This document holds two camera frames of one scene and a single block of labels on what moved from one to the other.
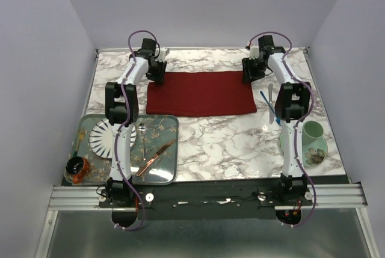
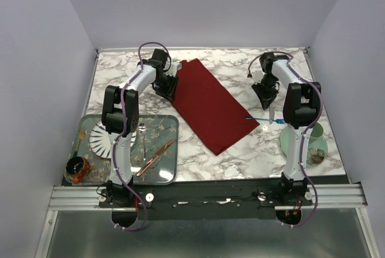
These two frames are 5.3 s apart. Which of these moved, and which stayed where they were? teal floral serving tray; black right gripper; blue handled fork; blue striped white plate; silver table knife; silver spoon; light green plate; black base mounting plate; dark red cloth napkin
Moved: black right gripper; dark red cloth napkin; blue handled fork
Stayed: silver table knife; blue striped white plate; silver spoon; black base mounting plate; light green plate; teal floral serving tray
